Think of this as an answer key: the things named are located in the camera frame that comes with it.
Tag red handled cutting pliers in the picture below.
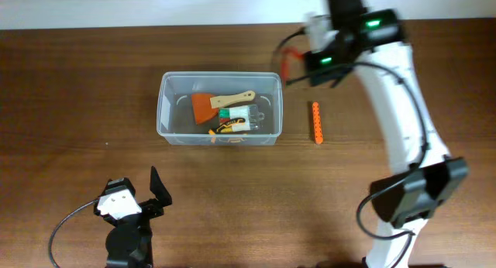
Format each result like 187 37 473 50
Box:
281 47 304 85

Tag clear plastic container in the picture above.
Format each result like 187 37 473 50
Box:
157 71 283 146

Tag orange scraper wooden handle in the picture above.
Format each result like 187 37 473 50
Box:
191 91 256 125

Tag orange black long-nose pliers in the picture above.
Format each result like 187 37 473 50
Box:
208 117 250 144

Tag orange perforated bar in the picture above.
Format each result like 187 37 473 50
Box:
312 101 323 145

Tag clear case coloured bits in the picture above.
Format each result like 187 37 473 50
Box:
218 105 265 133

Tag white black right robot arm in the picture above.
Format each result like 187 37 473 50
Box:
304 0 468 268

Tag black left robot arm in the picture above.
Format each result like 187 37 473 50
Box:
94 167 172 268

